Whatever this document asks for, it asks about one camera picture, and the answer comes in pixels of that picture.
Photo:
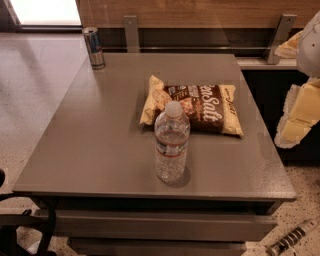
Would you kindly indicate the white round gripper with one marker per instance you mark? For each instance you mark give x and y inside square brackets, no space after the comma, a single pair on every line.
[310,50]

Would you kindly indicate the clear plastic water bottle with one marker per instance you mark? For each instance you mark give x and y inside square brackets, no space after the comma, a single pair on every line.
[172,131]

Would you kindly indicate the silver blue redbull can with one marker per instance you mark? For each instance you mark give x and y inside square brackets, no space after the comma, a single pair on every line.
[94,47]

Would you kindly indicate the brown sea salt chip bag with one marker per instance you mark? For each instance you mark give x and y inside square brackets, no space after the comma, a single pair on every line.
[210,108]

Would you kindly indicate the striped tube on floor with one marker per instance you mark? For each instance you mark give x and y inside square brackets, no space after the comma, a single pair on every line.
[292,238]

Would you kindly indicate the grey table drawer unit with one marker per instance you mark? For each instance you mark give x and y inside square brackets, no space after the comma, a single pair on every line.
[114,227]

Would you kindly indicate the right metal wall bracket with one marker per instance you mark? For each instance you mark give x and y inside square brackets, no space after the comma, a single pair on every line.
[280,35]

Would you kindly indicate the black chair frame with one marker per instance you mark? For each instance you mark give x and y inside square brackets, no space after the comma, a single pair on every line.
[9,223]

